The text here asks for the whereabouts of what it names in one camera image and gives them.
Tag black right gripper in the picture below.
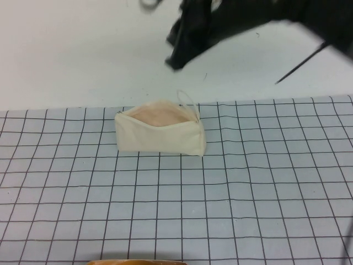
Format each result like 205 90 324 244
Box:
164 0 229 70

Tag cream fabric pencil case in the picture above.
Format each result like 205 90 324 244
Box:
114 88 206 157

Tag grey checked tablecloth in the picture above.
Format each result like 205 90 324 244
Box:
0 94 353 265

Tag orange wooden curved object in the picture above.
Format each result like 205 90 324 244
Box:
87 259 189 265

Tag thin black cable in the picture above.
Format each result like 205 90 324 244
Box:
275 41 327 85

